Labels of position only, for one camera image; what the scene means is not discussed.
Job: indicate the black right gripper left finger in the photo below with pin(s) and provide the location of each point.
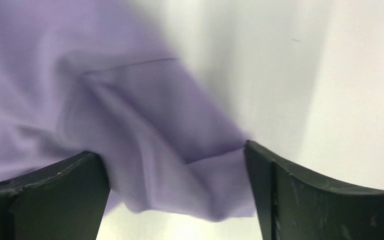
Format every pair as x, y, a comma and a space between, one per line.
63, 201

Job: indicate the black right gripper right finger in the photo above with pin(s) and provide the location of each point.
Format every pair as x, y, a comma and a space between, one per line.
296, 203

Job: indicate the purple t shirt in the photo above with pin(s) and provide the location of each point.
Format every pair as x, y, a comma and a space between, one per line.
89, 75

